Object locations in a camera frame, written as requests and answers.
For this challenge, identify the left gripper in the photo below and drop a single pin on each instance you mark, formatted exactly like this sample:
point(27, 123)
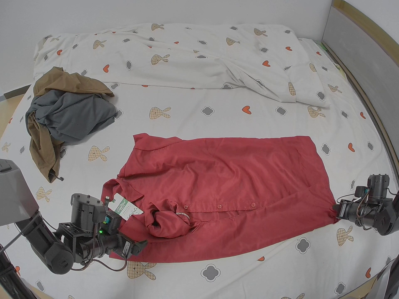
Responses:
point(115, 246)

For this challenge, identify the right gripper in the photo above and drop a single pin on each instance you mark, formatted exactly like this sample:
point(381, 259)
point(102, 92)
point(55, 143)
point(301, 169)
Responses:
point(352, 212)

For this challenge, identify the red shirt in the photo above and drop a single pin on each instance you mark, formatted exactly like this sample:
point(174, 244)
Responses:
point(233, 173)

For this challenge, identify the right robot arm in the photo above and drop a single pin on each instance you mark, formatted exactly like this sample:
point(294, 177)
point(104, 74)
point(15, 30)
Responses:
point(386, 220)

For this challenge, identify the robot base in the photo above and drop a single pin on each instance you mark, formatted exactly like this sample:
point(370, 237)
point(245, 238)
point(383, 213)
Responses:
point(391, 287)

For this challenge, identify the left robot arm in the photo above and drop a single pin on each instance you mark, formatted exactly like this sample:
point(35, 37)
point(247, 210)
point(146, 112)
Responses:
point(59, 257)

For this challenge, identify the grey garment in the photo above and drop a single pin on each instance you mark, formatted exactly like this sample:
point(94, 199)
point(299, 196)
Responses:
point(74, 114)

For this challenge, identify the brown garment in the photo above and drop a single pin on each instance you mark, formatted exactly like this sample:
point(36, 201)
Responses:
point(68, 81)

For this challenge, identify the white printed quilt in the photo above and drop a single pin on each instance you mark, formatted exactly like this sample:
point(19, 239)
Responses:
point(187, 58)

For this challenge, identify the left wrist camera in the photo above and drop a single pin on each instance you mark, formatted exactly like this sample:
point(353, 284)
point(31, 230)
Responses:
point(112, 224)

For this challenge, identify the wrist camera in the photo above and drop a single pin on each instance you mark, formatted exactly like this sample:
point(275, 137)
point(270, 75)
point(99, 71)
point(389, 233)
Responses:
point(361, 192)
point(112, 224)

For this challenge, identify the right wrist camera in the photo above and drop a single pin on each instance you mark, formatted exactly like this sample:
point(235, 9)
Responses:
point(361, 192)

